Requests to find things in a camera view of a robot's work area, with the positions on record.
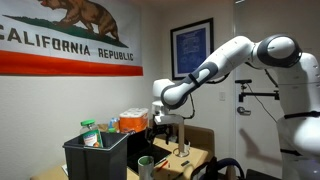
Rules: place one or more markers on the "white light switch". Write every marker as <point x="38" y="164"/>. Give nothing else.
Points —
<point x="222" y="96"/>

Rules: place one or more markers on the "blue black lead case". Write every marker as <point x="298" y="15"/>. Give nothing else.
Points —
<point x="185" y="163"/>

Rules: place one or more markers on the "dark grey trash bin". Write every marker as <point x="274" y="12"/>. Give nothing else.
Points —
<point x="96" y="160"/>

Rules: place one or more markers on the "paper towel roll pack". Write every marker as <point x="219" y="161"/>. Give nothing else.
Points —
<point x="133" y="121"/>

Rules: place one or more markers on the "red pen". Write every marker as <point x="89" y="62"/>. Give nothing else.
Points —
<point x="162" y="166"/>

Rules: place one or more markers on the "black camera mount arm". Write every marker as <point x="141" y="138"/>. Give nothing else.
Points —
<point x="258" y="95"/>

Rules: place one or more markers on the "steel tumbler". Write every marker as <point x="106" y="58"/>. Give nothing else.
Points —
<point x="146" y="168"/>

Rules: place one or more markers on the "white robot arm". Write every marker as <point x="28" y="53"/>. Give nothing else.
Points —
<point x="233" y="53"/>

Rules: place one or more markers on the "black framed blue print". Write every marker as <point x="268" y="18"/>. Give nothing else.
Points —
<point x="192" y="50"/>

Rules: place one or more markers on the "white door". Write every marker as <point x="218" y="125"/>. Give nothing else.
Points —
<point x="256" y="133"/>

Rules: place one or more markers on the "brown sofa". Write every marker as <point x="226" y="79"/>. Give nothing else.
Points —
<point x="200" y="138"/>

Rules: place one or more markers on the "bottle with green cap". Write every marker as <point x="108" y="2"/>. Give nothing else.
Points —
<point x="90" y="135"/>

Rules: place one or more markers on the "California Republic flag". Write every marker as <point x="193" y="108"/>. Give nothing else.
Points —
<point x="66" y="40"/>

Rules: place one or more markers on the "black laptop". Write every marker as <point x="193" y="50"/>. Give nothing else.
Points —
<point x="140" y="150"/>

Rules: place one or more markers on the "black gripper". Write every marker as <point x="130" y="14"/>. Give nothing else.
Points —
<point x="163" y="130"/>

